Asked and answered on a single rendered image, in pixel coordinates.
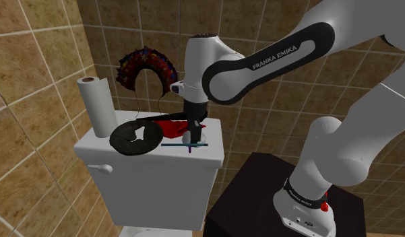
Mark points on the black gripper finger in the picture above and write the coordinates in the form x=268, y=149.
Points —
x=195, y=132

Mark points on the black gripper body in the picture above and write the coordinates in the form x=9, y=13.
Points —
x=194, y=111

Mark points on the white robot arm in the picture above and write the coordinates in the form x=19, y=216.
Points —
x=353, y=131

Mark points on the clear round dish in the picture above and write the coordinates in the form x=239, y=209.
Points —
x=203, y=136

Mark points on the teal pen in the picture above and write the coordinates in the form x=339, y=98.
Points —
x=176, y=144

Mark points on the red cloth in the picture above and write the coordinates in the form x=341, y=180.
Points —
x=171, y=128

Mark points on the dark multicoloured arched headpiece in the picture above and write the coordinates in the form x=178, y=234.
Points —
x=146, y=62

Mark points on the white toilet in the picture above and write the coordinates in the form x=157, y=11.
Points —
x=156, y=190

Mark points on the dark robot stand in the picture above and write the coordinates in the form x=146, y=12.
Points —
x=251, y=203

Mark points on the white paper towel roll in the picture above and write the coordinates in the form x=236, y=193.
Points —
x=98, y=105

